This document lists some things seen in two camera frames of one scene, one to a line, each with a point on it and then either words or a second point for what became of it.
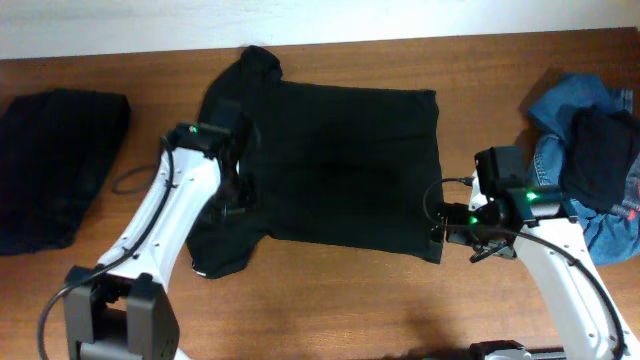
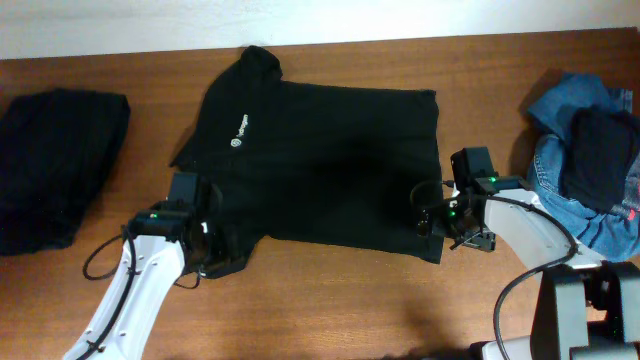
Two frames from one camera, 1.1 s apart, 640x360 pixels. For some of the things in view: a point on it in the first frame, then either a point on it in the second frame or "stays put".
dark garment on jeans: x=596 y=156 stays put
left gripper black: x=251 y=179 to x=228 y=246
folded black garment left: x=54 y=147 stays put
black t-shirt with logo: x=324 y=164 stays put
